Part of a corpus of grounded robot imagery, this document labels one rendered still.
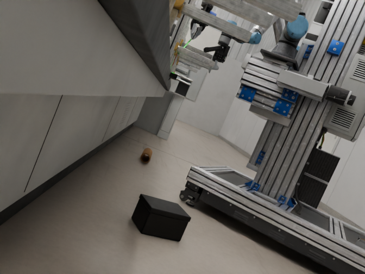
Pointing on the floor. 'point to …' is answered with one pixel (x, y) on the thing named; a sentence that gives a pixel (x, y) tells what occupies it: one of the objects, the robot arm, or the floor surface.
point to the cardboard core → (146, 155)
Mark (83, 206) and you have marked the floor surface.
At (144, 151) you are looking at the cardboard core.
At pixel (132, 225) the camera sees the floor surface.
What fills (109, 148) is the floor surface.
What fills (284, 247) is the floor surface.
